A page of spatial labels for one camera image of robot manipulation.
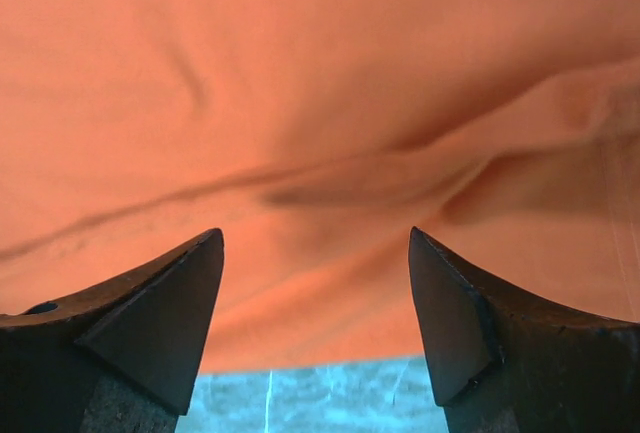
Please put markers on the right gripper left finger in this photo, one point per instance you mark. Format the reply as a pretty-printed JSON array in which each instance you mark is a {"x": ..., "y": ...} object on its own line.
[{"x": 120, "y": 356}]

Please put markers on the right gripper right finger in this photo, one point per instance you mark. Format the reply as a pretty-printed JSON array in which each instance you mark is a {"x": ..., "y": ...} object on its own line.
[{"x": 502, "y": 359}]

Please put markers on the orange t-shirt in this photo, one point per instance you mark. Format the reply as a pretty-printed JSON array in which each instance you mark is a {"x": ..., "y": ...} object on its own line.
[{"x": 316, "y": 134}]

